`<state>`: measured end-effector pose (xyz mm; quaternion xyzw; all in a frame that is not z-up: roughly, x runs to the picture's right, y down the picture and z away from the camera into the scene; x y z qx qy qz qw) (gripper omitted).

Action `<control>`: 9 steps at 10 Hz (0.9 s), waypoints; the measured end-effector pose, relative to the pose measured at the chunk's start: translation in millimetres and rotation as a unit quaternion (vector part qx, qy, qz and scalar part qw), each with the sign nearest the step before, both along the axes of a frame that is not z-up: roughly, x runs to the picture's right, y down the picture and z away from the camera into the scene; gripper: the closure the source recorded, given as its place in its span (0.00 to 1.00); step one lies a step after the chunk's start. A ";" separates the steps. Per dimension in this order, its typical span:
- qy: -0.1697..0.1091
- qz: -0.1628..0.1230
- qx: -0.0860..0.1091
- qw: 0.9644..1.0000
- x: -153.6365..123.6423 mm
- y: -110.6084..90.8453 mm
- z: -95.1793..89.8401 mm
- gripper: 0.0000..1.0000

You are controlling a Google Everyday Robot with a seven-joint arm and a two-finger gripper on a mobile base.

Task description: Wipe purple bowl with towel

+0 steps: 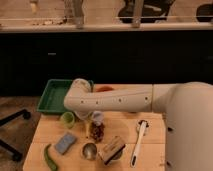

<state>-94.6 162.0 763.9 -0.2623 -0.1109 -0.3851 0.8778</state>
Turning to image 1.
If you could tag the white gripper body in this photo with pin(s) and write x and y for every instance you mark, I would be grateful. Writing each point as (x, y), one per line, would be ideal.
(83, 115)

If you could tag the white towel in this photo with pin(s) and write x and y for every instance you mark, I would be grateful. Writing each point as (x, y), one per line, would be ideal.
(97, 117)

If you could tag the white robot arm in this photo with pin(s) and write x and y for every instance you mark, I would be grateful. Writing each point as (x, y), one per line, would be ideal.
(189, 116)

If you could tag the orange bowl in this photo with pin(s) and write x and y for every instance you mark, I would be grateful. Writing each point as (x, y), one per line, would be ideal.
(104, 88)

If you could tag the light green cup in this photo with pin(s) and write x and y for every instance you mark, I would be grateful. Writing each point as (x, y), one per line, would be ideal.
(68, 119)

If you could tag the yellow banana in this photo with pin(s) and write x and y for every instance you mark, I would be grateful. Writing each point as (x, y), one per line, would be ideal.
(87, 128)

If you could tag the brown dried fruit cluster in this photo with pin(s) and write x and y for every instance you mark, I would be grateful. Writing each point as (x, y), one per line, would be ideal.
(97, 132)

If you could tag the blue sponge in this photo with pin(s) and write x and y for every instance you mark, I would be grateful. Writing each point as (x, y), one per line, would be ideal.
(65, 143)

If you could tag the green plastic tray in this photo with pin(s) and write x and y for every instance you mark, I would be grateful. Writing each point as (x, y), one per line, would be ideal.
(52, 99)

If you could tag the small metal cup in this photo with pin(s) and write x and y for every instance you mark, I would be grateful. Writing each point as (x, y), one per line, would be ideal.
(89, 151)

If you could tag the wooden block brush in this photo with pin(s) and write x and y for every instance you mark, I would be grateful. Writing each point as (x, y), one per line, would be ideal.
(110, 150)

